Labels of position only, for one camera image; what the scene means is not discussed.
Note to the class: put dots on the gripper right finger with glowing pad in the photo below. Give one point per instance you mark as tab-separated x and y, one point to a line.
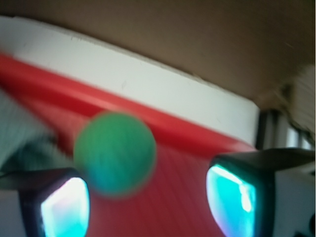
265	193

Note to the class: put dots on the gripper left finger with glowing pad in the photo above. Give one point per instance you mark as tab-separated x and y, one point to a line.
44	203

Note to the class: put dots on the green textured ball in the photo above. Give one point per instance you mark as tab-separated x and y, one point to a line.
116	153

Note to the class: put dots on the light green cloth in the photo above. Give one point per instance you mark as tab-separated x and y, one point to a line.
26	143

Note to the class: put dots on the red plastic tray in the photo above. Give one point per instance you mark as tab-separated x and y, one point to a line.
173	203

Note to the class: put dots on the brown cardboard panel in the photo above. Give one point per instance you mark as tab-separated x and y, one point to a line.
253	48

